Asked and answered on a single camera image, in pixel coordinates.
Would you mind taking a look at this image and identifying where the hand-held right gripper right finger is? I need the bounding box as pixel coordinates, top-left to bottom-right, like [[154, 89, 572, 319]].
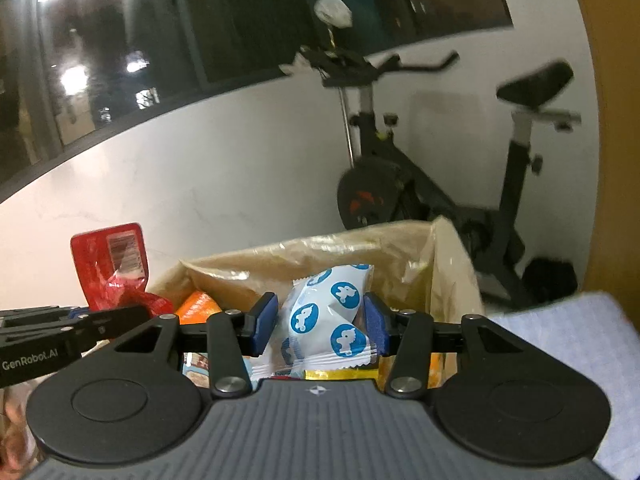
[[364, 292, 538, 400]]

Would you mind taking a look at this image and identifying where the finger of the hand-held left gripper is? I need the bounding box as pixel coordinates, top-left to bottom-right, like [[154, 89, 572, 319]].
[[0, 306, 93, 331], [59, 305, 151, 355]]

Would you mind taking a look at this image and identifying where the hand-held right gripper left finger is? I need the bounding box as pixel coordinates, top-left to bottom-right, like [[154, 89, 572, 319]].
[[100, 292, 278, 400]]

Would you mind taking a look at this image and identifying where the white packet with blue circles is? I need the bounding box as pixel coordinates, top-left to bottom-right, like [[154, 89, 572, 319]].
[[275, 263, 377, 372]]

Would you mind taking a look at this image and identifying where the yellow snack packet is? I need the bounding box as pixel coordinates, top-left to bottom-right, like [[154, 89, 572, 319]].
[[305, 369, 382, 382]]

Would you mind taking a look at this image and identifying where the red snack packet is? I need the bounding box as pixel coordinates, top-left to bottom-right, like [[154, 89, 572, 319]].
[[70, 222, 177, 314]]

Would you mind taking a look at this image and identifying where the orange snack packet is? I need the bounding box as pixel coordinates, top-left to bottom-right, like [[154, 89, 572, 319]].
[[175, 290, 224, 327]]

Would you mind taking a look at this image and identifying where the brown cardboard box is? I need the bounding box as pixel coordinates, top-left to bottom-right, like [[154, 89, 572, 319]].
[[150, 216, 487, 392]]

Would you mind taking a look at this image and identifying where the person's left hand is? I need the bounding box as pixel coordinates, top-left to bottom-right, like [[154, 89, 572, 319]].
[[0, 387, 40, 468]]

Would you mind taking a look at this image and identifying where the blue and brown snack packet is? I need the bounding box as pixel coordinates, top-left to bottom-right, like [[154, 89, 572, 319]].
[[182, 352, 211, 389]]

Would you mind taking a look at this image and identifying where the black exercise bike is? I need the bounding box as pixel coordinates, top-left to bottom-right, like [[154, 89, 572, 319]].
[[279, 50, 584, 312]]

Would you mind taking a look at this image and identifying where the checked tablecloth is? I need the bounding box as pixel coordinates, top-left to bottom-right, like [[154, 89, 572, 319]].
[[486, 292, 640, 472]]

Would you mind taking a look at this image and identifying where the metal pole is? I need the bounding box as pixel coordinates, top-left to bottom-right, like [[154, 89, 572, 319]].
[[327, 27, 362, 172]]

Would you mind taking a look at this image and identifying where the crumpled white cloth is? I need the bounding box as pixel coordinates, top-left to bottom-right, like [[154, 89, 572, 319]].
[[279, 52, 322, 77]]

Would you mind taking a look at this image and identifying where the dark framed window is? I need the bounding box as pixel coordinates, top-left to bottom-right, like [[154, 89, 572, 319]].
[[0, 0, 516, 202]]

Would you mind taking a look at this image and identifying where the wooden panel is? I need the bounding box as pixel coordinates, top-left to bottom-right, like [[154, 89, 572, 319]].
[[565, 0, 640, 297]]

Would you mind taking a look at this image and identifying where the white plastic bag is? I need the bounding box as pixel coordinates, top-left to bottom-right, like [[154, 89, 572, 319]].
[[313, 0, 354, 29]]

